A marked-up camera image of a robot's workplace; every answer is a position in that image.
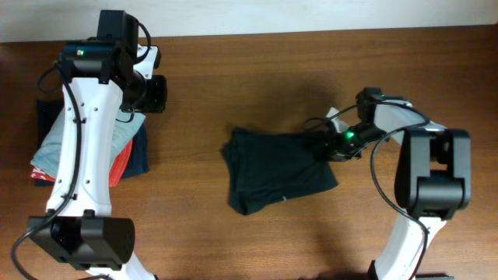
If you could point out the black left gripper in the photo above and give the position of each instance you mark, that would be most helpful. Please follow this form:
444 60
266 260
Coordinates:
158 103

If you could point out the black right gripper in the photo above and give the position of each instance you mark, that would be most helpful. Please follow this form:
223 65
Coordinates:
336 152

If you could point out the dark teal shirt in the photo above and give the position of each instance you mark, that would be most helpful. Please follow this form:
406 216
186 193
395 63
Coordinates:
267 169

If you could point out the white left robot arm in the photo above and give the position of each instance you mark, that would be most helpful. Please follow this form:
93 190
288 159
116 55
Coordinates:
100 76

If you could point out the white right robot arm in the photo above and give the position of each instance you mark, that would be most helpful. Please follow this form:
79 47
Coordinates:
432 180

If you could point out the red folded garment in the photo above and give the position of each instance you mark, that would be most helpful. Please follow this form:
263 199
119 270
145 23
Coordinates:
116 171

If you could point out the navy folded garment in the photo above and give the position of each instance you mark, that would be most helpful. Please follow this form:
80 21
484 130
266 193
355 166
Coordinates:
47 112

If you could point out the light blue folded shirt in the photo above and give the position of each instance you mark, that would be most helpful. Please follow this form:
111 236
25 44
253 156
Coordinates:
48 155

